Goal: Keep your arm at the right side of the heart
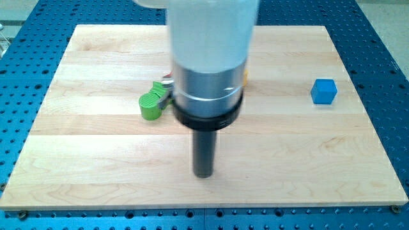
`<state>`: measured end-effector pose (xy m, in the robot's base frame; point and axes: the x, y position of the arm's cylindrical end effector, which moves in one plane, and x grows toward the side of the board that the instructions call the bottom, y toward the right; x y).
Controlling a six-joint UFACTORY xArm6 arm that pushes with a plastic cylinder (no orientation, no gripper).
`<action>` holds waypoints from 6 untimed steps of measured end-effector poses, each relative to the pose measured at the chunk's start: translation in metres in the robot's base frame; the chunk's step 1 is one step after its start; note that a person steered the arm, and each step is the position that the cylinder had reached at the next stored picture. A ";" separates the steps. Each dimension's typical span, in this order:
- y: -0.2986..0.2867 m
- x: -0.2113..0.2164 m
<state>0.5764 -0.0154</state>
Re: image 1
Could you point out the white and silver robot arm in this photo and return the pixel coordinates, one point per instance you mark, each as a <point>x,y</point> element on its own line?
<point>209,41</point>

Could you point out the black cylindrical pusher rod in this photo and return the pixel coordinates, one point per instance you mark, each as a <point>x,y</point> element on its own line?
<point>203,153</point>

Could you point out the green plastic block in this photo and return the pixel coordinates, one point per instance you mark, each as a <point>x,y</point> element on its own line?
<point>157,99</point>

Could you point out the yellow block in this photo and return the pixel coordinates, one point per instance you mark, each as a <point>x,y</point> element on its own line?
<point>245,78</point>

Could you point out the light wooden board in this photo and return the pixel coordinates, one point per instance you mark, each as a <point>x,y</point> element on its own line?
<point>89,148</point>

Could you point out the blue cube block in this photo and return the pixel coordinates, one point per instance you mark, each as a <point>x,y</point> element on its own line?
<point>323,91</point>

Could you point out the blue perforated metal table plate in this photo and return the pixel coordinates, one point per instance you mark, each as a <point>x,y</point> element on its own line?
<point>30,62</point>

